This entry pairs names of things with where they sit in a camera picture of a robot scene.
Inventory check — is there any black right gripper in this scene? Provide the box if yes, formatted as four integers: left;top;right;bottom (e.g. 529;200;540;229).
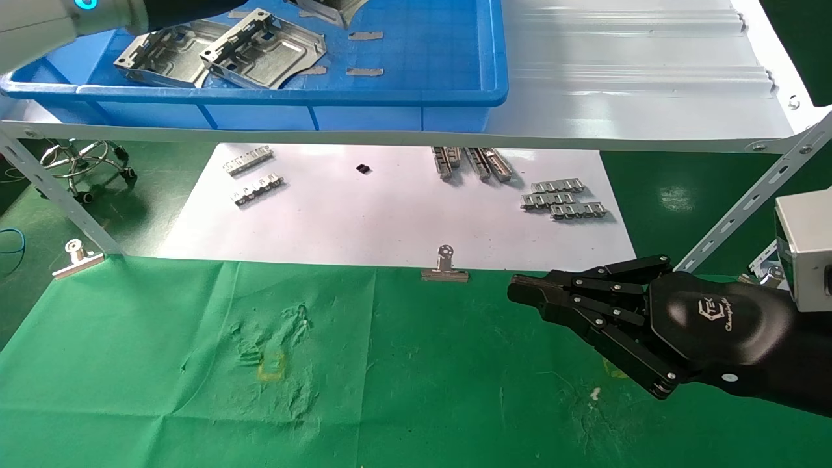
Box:
507;255;798;400

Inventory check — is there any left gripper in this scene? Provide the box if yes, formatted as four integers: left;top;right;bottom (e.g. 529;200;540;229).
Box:
133;0;251;32

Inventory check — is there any stamped sheet metal plate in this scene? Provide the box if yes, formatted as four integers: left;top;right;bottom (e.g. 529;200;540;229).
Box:
286;0;366;30
200;8;327;90
115;19;231;89

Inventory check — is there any stool wheeled base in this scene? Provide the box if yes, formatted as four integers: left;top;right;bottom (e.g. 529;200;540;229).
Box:
40;138;138;204

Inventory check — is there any green table cloth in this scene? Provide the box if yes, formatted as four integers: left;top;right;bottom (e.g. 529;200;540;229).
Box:
0;255;832;468

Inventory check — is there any blue plastic bin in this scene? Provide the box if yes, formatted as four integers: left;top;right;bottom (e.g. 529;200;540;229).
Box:
0;0;509;131

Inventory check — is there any white metal shelf rack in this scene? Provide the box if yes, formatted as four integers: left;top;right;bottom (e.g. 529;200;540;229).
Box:
0;0;832;275

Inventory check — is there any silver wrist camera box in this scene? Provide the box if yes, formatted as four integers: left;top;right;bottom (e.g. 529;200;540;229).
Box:
773;188;832;313

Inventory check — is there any blue cable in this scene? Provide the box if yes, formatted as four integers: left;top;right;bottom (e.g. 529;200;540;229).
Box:
0;227;27;256

